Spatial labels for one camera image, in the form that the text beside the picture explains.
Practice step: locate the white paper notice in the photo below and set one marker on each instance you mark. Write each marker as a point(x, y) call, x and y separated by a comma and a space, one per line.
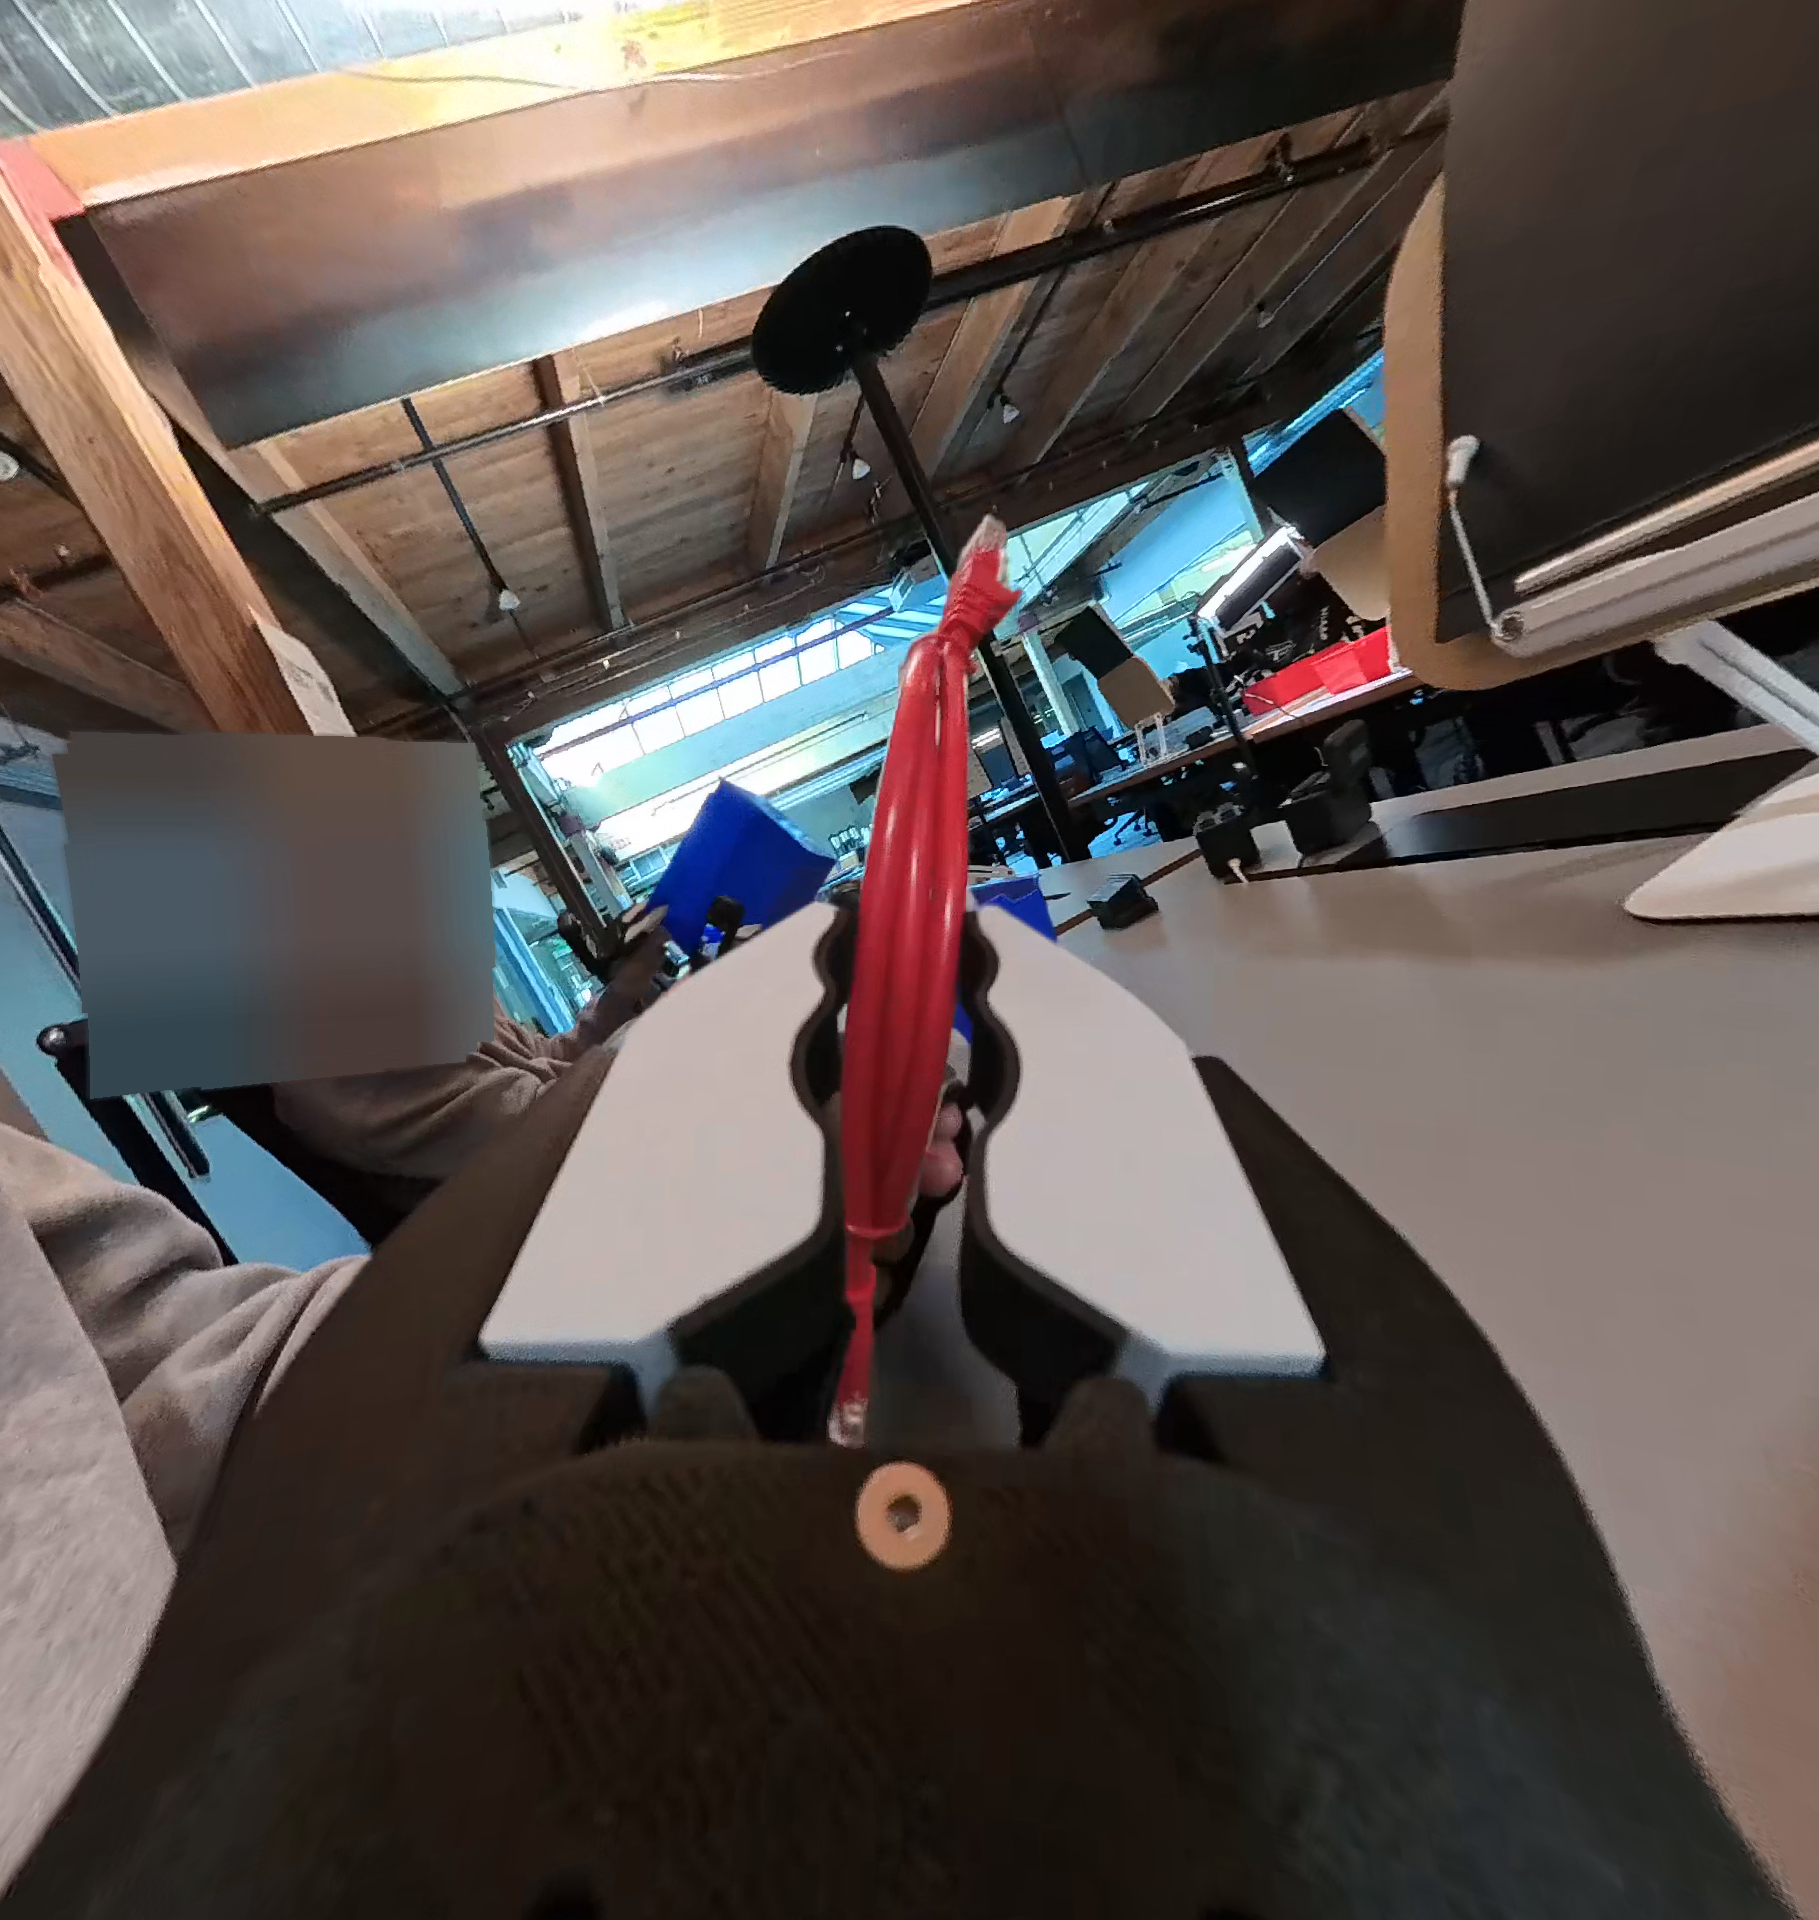
point(308, 675)

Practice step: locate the black power box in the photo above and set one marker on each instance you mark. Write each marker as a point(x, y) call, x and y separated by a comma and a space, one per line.
point(1227, 841)

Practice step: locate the person's left hand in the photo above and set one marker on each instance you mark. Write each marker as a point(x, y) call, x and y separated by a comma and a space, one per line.
point(945, 1155)

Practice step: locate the large cardboard-backed monitor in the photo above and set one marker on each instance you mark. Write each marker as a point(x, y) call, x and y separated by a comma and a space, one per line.
point(1643, 270)

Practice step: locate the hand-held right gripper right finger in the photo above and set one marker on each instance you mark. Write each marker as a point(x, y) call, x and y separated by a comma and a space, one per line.
point(1133, 1184)

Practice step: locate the red storage bin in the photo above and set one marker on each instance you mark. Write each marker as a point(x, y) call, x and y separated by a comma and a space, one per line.
point(1359, 652)
point(1291, 691)

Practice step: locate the small black adapter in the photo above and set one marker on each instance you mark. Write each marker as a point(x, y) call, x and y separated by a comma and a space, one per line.
point(1121, 900)

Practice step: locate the black bag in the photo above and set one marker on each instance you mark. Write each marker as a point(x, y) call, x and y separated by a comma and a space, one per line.
point(1329, 795)

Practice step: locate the person's grey sweater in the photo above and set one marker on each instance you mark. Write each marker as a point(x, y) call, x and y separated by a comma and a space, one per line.
point(38, 1424)

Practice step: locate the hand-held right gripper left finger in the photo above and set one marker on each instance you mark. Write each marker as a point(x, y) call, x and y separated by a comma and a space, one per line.
point(684, 1171)

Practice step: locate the black pole with round plate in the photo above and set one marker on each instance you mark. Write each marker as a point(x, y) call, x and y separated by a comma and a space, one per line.
point(841, 308)

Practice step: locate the white monitor stand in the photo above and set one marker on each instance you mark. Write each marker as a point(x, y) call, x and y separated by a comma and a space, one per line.
point(1763, 871)

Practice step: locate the cardboard-backed black monitor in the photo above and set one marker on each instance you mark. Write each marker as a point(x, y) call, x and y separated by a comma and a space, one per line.
point(1133, 691)
point(1321, 480)

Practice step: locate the black stand with marker cube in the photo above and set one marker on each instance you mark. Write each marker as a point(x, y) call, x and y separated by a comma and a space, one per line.
point(1219, 705)

